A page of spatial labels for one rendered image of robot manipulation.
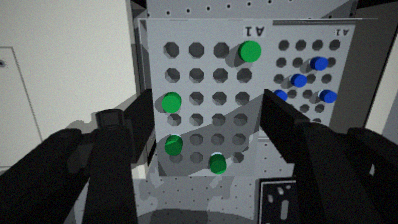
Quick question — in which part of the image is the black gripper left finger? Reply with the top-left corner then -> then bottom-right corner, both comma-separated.
0,89 -> 155,224

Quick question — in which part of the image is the grey perforated block with green tubes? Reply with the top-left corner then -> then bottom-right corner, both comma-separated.
146,20 -> 273,176

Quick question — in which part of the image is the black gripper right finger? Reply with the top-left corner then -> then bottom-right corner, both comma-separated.
260,89 -> 398,224

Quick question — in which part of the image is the grey flat base plate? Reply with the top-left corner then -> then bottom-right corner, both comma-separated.
64,0 -> 398,224

